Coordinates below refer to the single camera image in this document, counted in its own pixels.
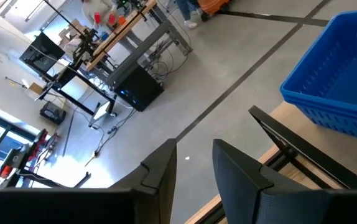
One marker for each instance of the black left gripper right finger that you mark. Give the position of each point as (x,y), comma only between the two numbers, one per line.
(243,186)

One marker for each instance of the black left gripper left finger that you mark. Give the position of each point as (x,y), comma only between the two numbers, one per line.
(156,186)

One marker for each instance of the black background robot arm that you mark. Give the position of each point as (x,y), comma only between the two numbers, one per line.
(83,43)

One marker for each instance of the white panel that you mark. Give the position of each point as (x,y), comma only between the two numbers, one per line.
(100,110)

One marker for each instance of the black computer tower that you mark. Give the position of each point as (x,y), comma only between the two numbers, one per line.
(138,90)

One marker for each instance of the black case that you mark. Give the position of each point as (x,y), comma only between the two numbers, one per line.
(52,112)

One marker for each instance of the red and black equipment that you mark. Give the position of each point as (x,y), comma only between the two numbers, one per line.
(20,155)

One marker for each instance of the wood-top workbench grey legs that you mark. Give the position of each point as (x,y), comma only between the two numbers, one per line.
(119,34)

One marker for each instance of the cardboard box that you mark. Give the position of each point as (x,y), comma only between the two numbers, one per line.
(34,88)

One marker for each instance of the small red object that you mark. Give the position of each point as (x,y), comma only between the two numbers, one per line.
(111,19)
(97,18)

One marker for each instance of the black computer monitor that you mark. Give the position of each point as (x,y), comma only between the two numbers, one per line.
(41,53)

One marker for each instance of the person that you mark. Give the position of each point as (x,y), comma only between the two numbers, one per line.
(96,7)
(186,12)

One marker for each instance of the orange cart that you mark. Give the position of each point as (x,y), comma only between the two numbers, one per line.
(212,6)

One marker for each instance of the black desk frame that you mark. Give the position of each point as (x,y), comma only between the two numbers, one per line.
(72,90)

